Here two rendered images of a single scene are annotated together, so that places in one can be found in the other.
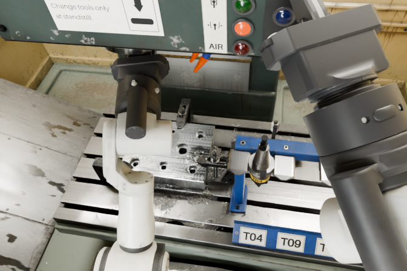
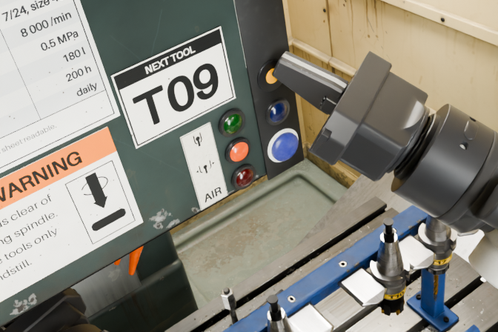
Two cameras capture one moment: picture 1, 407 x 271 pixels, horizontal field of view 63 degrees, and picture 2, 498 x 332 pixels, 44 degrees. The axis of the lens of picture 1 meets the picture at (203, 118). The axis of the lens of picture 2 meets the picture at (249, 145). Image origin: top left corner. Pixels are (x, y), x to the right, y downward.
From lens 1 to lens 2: 0.25 m
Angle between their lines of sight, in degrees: 32
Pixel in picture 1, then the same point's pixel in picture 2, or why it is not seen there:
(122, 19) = (79, 233)
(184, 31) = (168, 198)
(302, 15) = (319, 94)
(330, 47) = (378, 105)
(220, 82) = (92, 300)
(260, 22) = (253, 133)
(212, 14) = (199, 155)
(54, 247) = not seen: outside the picture
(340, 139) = (458, 178)
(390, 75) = not seen: hidden behind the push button
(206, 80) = not seen: hidden behind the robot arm
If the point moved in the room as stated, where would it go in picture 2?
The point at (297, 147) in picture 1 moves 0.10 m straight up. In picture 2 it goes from (304, 289) to (297, 247)
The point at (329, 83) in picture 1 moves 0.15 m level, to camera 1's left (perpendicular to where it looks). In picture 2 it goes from (407, 135) to (289, 256)
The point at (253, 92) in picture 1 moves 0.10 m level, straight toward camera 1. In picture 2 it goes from (147, 281) to (167, 305)
